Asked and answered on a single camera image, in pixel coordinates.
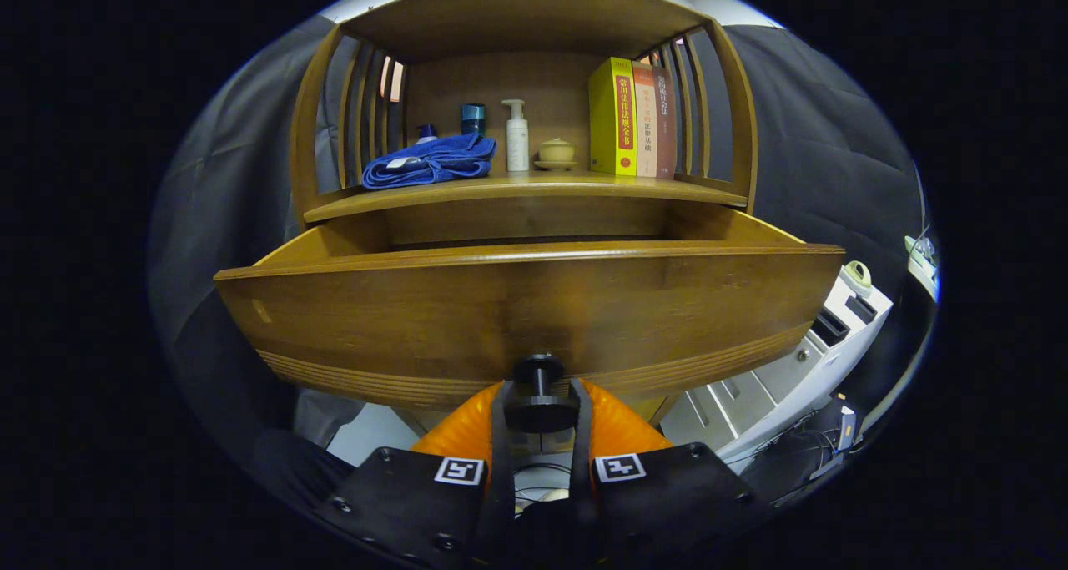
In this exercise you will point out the small pale green object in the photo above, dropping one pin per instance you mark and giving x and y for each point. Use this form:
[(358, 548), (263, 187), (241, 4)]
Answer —
[(856, 276)]

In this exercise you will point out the orange and white book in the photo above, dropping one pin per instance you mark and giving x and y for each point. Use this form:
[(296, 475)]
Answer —
[(645, 119)]

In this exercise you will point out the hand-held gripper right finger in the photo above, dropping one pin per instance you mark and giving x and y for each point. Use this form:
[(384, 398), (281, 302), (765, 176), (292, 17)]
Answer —
[(667, 495)]

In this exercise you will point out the wooden drawer with black knob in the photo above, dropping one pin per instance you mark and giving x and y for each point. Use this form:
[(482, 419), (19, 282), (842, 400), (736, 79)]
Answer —
[(517, 311)]

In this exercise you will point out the beige lidded tea bowl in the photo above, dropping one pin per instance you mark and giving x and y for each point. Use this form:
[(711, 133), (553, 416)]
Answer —
[(556, 153)]

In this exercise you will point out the small white device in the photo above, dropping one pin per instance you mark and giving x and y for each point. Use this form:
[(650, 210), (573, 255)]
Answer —
[(848, 428)]

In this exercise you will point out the brown book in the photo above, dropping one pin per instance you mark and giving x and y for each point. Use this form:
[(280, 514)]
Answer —
[(666, 123)]

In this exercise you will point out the teal bottle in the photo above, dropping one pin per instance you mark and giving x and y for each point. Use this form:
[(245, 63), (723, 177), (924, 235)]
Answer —
[(473, 119)]

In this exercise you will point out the white side cabinet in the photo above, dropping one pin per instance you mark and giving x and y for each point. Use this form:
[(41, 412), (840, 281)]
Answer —
[(776, 386)]

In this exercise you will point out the small white bottle blue cap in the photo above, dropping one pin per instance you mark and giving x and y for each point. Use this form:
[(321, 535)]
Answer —
[(426, 132)]

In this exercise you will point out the blue folded towel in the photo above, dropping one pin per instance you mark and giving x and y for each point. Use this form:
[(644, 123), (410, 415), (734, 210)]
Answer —
[(430, 163)]

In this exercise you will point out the thick yellow book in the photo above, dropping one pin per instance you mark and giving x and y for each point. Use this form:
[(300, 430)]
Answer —
[(613, 119)]

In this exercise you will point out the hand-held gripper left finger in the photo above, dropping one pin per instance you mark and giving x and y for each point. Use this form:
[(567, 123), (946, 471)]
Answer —
[(417, 503)]

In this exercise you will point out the white desk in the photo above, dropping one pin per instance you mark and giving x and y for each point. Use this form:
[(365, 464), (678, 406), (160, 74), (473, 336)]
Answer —
[(922, 261)]

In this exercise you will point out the wooden countertop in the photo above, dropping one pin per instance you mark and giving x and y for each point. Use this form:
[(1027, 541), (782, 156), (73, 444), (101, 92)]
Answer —
[(542, 184)]

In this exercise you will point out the white pump bottle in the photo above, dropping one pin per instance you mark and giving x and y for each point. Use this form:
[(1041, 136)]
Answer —
[(517, 144)]

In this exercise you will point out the wooden cabinet with slatted sides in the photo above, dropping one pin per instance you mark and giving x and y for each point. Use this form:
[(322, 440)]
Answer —
[(517, 19)]

